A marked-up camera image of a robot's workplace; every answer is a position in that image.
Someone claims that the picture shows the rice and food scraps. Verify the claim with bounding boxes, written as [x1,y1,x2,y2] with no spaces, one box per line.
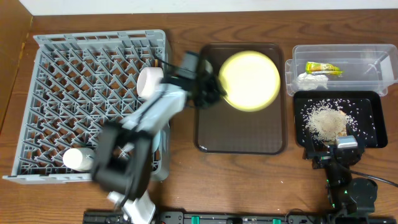
[295,98,375,143]

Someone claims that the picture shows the yellow round plate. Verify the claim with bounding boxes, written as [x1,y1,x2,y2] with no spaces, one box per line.
[218,50,281,112]

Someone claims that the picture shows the white round bowl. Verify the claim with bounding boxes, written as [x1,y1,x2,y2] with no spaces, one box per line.
[136,67,164,100]

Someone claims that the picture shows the white paper napkin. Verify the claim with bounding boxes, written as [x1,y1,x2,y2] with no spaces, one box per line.
[292,73,329,91]

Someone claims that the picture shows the green snack wrapper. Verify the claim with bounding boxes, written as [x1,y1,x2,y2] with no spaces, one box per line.
[305,62,343,76]

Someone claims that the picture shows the small white cup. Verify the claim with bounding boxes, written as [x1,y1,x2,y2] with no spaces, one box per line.
[62,147,95,172]

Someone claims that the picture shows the light blue bowl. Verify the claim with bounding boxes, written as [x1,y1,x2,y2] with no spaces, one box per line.
[152,130,162,153]

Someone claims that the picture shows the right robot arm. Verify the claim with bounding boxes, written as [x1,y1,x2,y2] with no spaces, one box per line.
[303,124,377,223]

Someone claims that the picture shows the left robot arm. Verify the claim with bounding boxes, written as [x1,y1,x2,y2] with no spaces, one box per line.
[90,72,226,223]

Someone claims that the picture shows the grey plastic dishwasher rack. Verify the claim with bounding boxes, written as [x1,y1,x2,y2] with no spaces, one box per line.
[6,29,171,184]

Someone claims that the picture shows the black rectangular tray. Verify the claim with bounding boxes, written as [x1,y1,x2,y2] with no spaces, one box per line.
[293,91,388,148]

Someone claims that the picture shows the dark brown serving tray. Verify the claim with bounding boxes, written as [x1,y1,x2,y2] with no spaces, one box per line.
[193,43,288,155]

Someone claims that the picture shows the clear plastic bin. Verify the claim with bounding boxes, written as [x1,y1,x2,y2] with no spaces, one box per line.
[285,44,397,96]

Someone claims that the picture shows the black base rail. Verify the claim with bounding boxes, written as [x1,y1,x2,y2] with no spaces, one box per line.
[82,210,398,224]

